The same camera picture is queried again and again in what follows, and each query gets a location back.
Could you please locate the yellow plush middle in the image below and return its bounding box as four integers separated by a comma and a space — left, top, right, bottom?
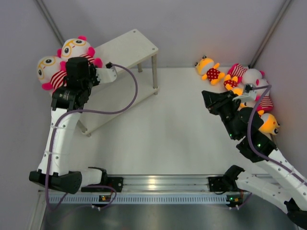
223, 74, 243, 96

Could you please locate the yellow plush back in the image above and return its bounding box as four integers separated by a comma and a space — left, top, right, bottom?
194, 56, 225, 85

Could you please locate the yellow plush front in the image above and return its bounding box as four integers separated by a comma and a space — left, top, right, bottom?
258, 110, 280, 135

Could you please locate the pink panda plush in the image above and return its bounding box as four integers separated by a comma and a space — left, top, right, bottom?
57, 36, 103, 68
36, 56, 67, 94
249, 79, 275, 113

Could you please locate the right corner metal profile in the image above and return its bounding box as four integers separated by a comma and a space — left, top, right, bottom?
248, 0, 294, 68

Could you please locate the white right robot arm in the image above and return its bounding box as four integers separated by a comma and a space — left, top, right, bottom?
202, 91, 307, 229

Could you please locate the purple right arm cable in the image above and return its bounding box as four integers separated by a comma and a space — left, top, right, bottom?
247, 84, 307, 211

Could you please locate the grey slotted cable duct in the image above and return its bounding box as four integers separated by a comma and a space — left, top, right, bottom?
49, 194, 230, 205

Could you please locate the yellow plush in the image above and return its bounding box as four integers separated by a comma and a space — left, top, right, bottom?
223, 74, 243, 96
258, 110, 280, 135
194, 56, 225, 85

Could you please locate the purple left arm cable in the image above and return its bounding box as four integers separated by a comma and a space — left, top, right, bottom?
45, 62, 139, 213

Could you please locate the white two-tier shelf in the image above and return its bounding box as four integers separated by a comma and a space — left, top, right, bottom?
77, 29, 158, 137

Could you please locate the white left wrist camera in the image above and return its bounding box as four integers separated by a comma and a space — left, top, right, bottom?
96, 62, 117, 84

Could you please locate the pink panda plush face-down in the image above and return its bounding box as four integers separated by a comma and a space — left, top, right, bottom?
227, 63, 265, 85

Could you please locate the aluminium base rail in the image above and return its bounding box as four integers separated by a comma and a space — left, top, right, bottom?
38, 174, 276, 192

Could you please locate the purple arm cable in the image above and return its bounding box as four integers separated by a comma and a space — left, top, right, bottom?
247, 84, 307, 211
45, 62, 139, 213

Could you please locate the left corner metal profile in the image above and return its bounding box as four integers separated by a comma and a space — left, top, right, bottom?
34, 0, 66, 48

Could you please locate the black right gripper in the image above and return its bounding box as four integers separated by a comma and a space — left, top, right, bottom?
202, 90, 241, 140

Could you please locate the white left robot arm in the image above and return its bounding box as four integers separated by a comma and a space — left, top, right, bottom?
29, 57, 108, 194

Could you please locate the corner metal profile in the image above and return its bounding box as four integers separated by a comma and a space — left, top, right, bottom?
34, 0, 66, 48
248, 0, 294, 68

